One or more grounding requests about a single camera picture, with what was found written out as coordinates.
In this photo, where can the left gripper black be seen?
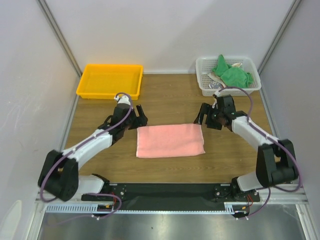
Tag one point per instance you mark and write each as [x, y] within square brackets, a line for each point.
[139, 121]

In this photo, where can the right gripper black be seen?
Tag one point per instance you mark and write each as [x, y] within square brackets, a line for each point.
[210, 117]

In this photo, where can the pink towel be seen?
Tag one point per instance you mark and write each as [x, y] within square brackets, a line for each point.
[169, 141]

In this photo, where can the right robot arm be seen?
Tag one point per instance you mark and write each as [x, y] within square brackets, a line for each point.
[275, 161]

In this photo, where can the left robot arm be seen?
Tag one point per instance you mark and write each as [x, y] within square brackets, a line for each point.
[59, 177]

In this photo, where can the white patterned towel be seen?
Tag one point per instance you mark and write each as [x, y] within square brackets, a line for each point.
[217, 80]

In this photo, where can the white plastic basket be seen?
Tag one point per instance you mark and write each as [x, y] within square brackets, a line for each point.
[204, 65]

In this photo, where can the green towel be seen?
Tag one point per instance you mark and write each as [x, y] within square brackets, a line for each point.
[232, 76]

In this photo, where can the yellow plastic tray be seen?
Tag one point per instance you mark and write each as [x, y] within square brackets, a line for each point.
[104, 81]

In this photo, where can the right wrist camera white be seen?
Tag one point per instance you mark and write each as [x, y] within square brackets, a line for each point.
[218, 93]

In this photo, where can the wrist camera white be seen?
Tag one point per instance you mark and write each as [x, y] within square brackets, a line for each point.
[122, 99]
[218, 93]

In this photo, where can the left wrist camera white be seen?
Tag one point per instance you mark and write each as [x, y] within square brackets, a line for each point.
[122, 99]

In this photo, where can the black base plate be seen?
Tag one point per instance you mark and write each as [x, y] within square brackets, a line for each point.
[177, 196]

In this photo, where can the white cable duct right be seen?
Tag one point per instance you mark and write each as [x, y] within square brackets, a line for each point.
[237, 207]

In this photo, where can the white cable duct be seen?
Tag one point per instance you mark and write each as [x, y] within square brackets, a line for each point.
[80, 208]
[237, 207]

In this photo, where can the white cable duct left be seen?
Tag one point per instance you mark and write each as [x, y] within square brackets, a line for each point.
[80, 208]

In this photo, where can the aluminium frame rail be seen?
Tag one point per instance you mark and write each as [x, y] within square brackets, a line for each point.
[276, 196]

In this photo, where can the right corner aluminium post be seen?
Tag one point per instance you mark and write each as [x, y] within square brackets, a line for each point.
[279, 34]

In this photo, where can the corner aluminium post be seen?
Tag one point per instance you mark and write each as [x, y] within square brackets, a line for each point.
[48, 14]
[279, 34]

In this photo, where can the left corner aluminium post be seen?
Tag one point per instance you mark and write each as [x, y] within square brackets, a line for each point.
[48, 14]

